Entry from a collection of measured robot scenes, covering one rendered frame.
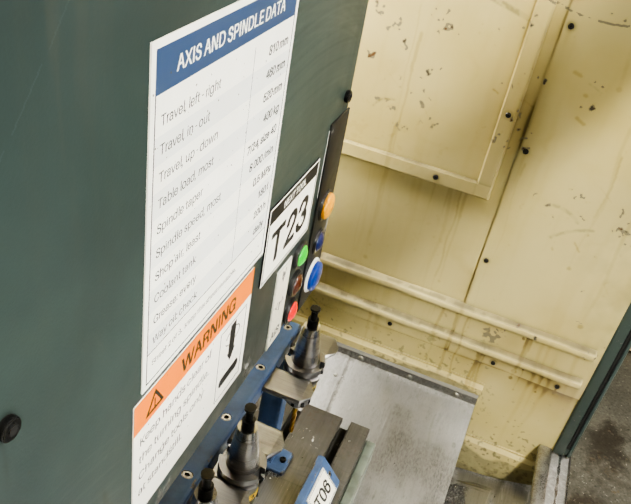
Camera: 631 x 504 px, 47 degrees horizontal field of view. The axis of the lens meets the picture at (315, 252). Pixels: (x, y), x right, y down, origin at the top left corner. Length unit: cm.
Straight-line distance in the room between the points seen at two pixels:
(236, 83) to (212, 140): 3
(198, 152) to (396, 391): 135
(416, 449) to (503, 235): 51
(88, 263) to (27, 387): 5
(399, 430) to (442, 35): 84
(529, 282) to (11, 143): 130
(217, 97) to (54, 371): 15
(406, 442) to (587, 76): 84
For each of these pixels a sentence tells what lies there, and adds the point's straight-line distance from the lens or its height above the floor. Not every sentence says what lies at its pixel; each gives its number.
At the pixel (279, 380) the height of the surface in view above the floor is 122.
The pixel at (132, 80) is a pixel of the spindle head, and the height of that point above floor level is 187.
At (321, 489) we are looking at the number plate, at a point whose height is 94.
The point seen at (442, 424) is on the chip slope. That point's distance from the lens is 166.
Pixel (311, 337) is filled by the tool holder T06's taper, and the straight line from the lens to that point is 107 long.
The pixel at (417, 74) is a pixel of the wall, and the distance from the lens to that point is 134.
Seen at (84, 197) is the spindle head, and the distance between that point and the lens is 29.
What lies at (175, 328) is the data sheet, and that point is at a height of 171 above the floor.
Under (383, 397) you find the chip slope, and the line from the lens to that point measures 167.
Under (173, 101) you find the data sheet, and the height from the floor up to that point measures 185.
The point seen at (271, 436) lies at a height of 122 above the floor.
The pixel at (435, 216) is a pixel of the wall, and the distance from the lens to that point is 145.
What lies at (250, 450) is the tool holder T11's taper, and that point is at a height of 127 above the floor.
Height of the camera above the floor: 199
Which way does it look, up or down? 35 degrees down
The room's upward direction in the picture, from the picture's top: 11 degrees clockwise
